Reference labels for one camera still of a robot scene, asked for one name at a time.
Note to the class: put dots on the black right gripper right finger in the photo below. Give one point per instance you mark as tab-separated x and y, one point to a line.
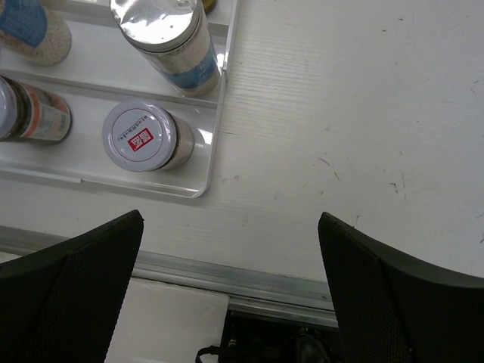
393	307

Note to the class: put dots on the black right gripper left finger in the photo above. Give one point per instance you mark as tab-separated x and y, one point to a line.
62	303

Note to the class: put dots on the white-lid pinkish spice jar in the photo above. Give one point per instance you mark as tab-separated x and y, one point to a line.
140	136

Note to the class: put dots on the white-lid dark spice jar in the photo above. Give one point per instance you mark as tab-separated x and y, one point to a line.
29	113

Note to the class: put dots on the blue-label bead shaker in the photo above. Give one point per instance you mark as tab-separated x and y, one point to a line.
35	32

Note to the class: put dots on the blue-label salt shaker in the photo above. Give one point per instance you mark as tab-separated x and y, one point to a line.
173	36

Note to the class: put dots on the yellow small sauce bottle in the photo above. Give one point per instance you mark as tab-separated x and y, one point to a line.
209	5

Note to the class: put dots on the aluminium rail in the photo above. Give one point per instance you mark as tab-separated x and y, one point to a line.
249	292

